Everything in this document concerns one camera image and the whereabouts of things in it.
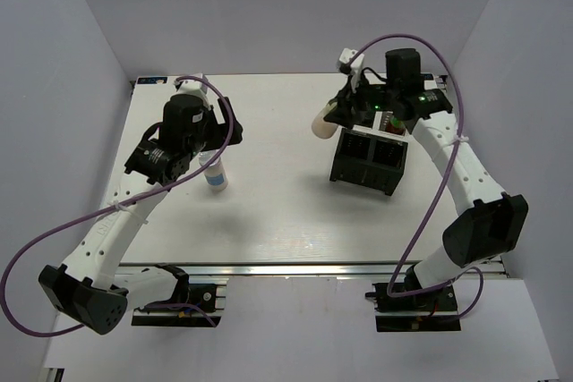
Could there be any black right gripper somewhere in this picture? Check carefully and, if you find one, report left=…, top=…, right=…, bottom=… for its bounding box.
left=322, top=72, right=397, bottom=130

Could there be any cream-lidded seasoning shaker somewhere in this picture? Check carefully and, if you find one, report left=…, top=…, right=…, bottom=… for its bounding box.
left=311, top=102, right=338, bottom=140

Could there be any yellow-capped red sauce bottle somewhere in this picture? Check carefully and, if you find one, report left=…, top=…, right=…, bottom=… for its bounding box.
left=386, top=117, right=406, bottom=135

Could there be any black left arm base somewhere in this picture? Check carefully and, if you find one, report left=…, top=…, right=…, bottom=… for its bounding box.
left=131, top=264, right=227, bottom=328

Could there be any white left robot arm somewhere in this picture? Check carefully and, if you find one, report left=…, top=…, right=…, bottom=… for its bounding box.
left=38, top=94, right=242, bottom=335

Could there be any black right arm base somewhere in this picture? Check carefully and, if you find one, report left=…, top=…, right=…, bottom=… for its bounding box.
left=364, top=283, right=461, bottom=334

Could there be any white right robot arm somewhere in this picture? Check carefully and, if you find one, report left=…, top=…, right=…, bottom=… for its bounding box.
left=312, top=48, right=528, bottom=310

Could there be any black condiment organizer rack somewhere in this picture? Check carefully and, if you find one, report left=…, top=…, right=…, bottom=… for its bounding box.
left=329, top=111, right=408, bottom=196

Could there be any blue-labelled white granule jar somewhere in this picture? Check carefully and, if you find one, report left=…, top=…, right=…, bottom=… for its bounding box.
left=198, top=150, right=228, bottom=191

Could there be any blue label sticker left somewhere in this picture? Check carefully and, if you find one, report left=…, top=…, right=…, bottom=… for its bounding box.
left=136, top=76, right=167, bottom=85

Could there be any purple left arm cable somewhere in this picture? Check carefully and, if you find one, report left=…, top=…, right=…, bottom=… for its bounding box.
left=2, top=76, right=236, bottom=337

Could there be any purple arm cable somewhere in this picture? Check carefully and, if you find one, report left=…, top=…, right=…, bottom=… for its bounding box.
left=2, top=76, right=236, bottom=337
left=353, top=33, right=485, bottom=321

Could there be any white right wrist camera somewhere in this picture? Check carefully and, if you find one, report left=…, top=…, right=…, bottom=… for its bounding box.
left=337, top=48, right=364, bottom=93

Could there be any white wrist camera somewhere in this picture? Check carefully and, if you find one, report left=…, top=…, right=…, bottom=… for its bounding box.
left=337, top=48, right=364, bottom=93
left=174, top=73, right=211, bottom=107

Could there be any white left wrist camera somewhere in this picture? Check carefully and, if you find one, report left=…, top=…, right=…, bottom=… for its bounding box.
left=174, top=73, right=211, bottom=107

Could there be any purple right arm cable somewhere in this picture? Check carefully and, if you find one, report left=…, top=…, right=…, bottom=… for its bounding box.
left=353, top=33, right=485, bottom=321

